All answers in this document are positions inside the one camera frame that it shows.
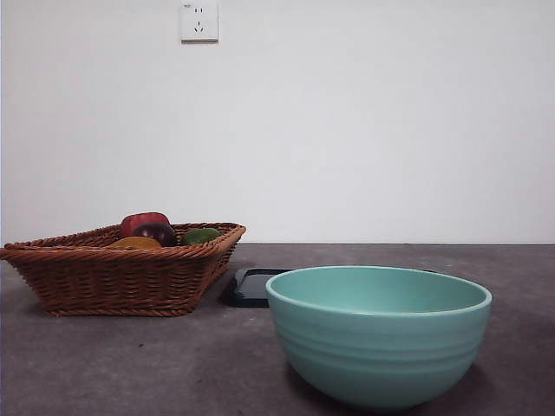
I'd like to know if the orange-brown kiwi fruit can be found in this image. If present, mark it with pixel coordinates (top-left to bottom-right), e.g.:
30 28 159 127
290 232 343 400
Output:
108 236 162 250

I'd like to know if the teal ribbed bowl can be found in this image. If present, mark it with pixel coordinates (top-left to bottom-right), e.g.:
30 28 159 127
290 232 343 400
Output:
264 265 493 411

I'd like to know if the green avocado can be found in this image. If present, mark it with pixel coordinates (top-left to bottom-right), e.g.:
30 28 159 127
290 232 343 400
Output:
180 227 222 247

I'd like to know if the dark rectangular tray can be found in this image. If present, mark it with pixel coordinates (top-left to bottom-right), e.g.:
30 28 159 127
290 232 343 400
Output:
223 267 439 309

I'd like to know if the dark purple round fruit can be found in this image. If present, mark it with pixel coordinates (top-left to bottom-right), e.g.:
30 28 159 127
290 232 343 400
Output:
131 222 178 248

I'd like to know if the red bell pepper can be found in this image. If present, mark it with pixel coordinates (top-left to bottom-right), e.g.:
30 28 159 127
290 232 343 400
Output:
120 211 171 239

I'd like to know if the brown wicker basket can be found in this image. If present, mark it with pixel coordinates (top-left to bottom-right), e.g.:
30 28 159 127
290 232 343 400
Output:
0 221 247 317

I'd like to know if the white wall socket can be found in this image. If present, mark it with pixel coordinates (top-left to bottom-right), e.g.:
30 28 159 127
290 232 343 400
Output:
180 2 219 44

